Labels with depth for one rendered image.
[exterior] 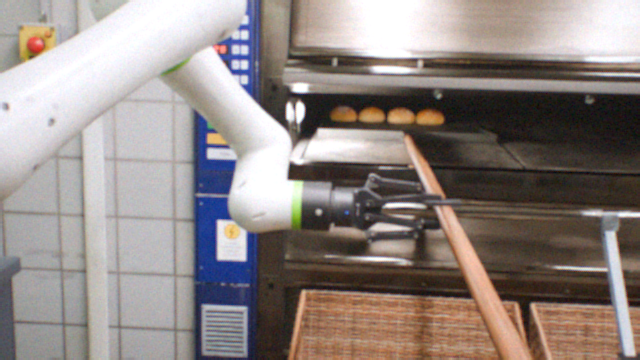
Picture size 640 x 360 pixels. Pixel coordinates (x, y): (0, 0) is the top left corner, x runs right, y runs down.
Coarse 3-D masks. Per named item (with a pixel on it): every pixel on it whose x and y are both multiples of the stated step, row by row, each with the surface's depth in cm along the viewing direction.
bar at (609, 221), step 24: (432, 216) 165; (456, 216) 164; (480, 216) 164; (504, 216) 163; (528, 216) 163; (552, 216) 162; (576, 216) 162; (600, 216) 162; (624, 216) 161; (624, 288) 154; (624, 312) 151; (624, 336) 148
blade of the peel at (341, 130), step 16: (320, 128) 257; (336, 128) 267; (352, 128) 268; (368, 128) 269; (384, 128) 270; (400, 128) 271; (416, 128) 272; (432, 128) 273; (448, 128) 274; (464, 128) 275; (480, 128) 272
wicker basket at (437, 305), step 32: (320, 320) 205; (416, 320) 203; (448, 320) 202; (480, 320) 202; (512, 320) 201; (320, 352) 204; (352, 352) 204; (384, 352) 203; (416, 352) 202; (448, 352) 202; (480, 352) 201
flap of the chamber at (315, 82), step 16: (288, 80) 183; (304, 80) 183; (320, 80) 183; (336, 80) 182; (352, 80) 182; (368, 80) 182; (384, 80) 182; (400, 80) 181; (416, 80) 181; (432, 80) 181; (448, 80) 181; (464, 80) 181; (480, 80) 180; (496, 80) 180; (512, 80) 180; (528, 80) 180; (464, 96) 198; (480, 96) 197; (496, 96) 195; (512, 96) 194; (528, 96) 192; (544, 96) 191; (560, 96) 189; (576, 96) 188; (592, 96) 187; (608, 96) 185; (624, 96) 184
